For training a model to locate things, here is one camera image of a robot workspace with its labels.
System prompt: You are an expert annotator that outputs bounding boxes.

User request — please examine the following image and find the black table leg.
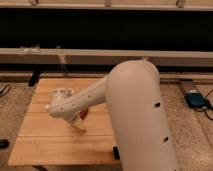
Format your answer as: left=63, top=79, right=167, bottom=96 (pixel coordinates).
left=28, top=70, right=41, bottom=87

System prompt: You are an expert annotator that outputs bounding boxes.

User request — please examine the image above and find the black cable left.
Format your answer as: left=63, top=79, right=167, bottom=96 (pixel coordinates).
left=0, top=83, right=12, bottom=98

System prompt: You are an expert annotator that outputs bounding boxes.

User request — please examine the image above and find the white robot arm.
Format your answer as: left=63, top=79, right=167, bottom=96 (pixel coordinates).
left=46, top=60, right=179, bottom=171

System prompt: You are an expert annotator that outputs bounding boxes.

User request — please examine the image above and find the white plastic bottle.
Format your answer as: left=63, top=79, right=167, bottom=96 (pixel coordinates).
left=45, top=88, right=74, bottom=111

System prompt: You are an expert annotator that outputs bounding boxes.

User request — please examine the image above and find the black square object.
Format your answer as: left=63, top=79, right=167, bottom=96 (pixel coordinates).
left=113, top=146, right=120, bottom=160

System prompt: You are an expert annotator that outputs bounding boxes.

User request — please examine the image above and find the black object on floor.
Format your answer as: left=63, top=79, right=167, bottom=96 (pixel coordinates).
left=0, top=139, right=10, bottom=149

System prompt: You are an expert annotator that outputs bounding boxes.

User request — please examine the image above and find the blue device on floor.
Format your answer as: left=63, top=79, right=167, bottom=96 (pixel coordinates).
left=184, top=91, right=207, bottom=108

